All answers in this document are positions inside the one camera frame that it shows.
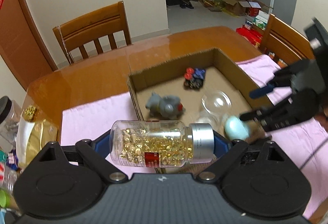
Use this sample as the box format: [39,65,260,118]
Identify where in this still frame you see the pink table cloth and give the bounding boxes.
[60,54,328,219]

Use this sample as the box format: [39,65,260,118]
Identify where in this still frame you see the clear plastic cup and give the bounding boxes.
[201,91,232,115]

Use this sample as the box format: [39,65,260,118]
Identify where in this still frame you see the gold capsule bottle silver cap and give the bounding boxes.
[109,120,215,168]

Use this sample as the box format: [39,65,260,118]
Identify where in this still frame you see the blue black toy train block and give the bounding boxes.
[183,67,206,89]

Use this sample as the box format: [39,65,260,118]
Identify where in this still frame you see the wooden chair at right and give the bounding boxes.
[259,14,315,67]

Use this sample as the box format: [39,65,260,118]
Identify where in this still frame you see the mint green earbud case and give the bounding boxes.
[224,116,250,141]

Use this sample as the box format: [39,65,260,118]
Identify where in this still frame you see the wooden chair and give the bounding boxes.
[53,1,132,65]
[259,14,315,67]

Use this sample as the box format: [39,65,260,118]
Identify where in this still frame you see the wooden door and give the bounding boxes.
[1,0,57,90]

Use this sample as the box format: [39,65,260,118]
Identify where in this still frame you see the gold tissue pack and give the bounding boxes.
[16,105,58,169]

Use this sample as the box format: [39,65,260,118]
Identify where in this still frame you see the wooden chair at far side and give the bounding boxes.
[53,1,132,65]

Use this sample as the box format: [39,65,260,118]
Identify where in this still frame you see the grey plush toy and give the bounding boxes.
[145,92,185,120]

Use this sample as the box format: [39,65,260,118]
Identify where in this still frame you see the brown cardboard box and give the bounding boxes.
[127,48,272,134]

